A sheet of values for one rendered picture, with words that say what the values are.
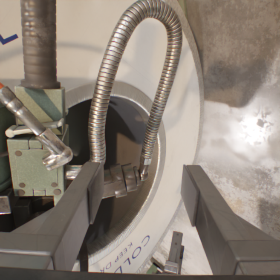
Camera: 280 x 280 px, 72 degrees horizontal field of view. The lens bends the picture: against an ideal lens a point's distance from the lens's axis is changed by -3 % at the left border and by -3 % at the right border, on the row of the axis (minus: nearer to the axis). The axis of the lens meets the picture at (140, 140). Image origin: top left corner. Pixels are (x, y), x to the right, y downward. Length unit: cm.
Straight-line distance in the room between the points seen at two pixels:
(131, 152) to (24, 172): 63
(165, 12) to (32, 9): 14
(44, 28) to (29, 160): 14
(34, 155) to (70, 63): 25
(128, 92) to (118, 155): 42
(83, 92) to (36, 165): 25
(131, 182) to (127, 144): 52
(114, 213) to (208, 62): 83
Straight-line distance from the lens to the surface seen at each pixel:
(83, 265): 71
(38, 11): 24
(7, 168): 28
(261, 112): 111
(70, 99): 46
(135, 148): 83
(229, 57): 104
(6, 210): 29
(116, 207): 85
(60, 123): 23
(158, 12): 26
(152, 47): 62
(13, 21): 42
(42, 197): 37
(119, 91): 53
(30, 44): 24
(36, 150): 25
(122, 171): 35
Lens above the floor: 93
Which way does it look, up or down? 30 degrees down
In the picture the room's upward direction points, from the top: 131 degrees counter-clockwise
